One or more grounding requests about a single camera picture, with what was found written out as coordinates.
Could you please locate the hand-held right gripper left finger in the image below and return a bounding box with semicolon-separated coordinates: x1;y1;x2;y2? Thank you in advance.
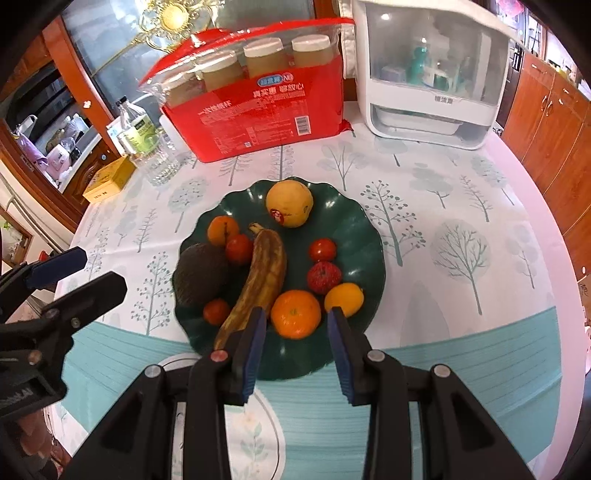
60;307;269;480

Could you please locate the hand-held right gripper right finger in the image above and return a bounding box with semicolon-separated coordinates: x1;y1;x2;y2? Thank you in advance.
327;307;536;480

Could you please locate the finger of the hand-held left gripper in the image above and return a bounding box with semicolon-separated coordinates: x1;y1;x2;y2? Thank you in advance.
39;271;128;337
0;246;88;315

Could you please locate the red cherry tomato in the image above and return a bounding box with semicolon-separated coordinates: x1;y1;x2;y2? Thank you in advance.
308;238;337;263
225;234;254;265
203;298;231;326

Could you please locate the orange tangerine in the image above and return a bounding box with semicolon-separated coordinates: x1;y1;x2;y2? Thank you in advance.
270;290;322;340

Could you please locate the brown spotted banana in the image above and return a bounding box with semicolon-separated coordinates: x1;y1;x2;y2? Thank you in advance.
213;223;287;352

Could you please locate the dark avocado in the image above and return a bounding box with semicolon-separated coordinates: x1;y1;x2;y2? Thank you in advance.
174;243;230;308

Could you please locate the dark green scalloped plate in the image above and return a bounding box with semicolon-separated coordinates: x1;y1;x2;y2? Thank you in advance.
173;176;386;381

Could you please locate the yellow pear with red sticker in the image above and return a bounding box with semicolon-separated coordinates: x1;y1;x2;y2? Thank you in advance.
265;181;314;229

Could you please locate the yellow cardboard box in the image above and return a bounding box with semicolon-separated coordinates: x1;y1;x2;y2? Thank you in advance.
82;154;137;204

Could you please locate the small orange kumquat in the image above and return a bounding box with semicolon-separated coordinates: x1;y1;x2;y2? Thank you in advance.
206;215;241;245

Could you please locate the clear glass cup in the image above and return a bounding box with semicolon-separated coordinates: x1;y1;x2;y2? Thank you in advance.
139;117;182;185

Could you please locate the glass bottle with green label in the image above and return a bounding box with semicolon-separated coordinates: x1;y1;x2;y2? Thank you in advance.
111;96;160;155

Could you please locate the wooden glass door cabinet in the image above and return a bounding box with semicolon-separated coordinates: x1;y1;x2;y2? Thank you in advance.
0;0;185;241

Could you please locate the tree print tablecloth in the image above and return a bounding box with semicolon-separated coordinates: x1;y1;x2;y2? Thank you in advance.
48;99;566;480

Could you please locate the red paper cup package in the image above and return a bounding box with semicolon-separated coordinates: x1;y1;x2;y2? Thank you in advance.
139;17;356;163

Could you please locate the white countertop appliance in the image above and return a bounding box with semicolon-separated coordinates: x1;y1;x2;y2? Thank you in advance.
352;0;525;151

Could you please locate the gold ornament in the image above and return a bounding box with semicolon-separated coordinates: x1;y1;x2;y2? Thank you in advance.
141;0;218;51

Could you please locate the wooden cabinet with handles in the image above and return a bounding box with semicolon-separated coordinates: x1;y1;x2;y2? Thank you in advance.
501;46;591;278

